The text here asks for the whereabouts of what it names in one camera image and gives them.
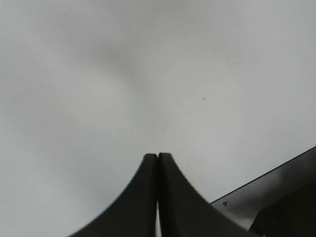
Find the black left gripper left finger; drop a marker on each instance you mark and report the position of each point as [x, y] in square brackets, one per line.
[134, 212]

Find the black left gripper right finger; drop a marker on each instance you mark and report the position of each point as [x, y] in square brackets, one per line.
[183, 212]

